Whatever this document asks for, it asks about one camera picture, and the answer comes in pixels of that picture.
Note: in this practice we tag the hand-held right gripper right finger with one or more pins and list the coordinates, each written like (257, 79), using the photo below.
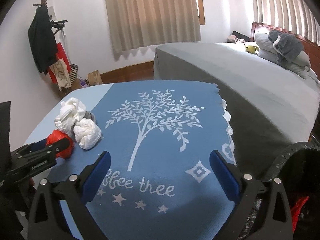
(225, 177)

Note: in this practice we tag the blue tree print tablecloth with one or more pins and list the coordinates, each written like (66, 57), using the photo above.
(162, 155)

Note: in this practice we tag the black jacket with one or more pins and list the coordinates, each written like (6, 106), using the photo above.
(40, 42)

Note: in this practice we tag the dark grey towel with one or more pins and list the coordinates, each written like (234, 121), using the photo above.
(287, 45)

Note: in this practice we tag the wide beige curtain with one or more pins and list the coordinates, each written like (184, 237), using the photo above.
(152, 17)

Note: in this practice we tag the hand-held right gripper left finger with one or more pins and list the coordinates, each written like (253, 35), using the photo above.
(98, 175)

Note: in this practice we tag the folded grey quilt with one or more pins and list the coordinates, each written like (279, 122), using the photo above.
(265, 42)

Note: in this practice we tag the bin with black bag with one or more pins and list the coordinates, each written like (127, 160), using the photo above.
(310, 170)

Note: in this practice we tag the brown paper bag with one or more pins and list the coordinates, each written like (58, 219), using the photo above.
(95, 78)

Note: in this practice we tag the wooden window frame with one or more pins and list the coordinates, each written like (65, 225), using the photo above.
(200, 2)

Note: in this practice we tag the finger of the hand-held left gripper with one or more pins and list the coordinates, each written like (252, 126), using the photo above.
(37, 155)

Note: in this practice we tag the yellow plush toy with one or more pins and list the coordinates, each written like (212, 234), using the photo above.
(250, 48)

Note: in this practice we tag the striped bag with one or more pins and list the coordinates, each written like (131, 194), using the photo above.
(74, 73)

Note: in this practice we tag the red paper bag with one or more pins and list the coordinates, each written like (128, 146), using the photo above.
(61, 52)

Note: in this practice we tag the lower white crumpled bag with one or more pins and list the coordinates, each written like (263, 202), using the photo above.
(87, 132)

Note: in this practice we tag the red plastic wrapper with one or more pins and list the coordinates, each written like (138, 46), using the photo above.
(301, 205)

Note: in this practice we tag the bed with grey sheet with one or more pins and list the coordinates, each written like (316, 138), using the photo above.
(250, 92)

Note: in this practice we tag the beige canvas tote bag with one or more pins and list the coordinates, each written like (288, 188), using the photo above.
(61, 75)

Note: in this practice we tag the red wooden headboard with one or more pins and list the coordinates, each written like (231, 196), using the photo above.
(313, 50)

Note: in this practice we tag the black clothes hangers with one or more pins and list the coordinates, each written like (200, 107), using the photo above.
(58, 25)

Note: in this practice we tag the red plastic bag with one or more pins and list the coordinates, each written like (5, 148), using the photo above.
(60, 135)

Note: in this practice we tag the pink bag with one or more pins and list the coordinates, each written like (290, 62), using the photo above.
(235, 39)

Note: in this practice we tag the black bag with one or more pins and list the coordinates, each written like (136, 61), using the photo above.
(241, 33)

